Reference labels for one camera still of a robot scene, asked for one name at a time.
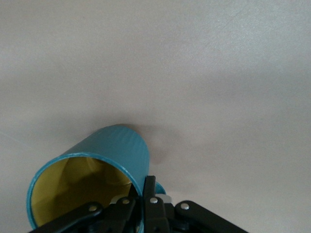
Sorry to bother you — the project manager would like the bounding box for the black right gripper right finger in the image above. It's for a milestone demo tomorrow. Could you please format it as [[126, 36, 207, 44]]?
[[141, 175, 249, 233]]

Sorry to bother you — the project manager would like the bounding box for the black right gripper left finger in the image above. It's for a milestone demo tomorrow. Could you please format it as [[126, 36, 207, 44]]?
[[28, 183, 137, 233]]

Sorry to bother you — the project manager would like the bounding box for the teal cup with yellow inside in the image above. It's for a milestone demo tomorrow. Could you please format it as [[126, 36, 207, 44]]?
[[26, 124, 168, 231]]

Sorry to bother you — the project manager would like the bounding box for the brown table cover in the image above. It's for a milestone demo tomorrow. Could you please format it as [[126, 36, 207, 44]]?
[[0, 0, 311, 233]]

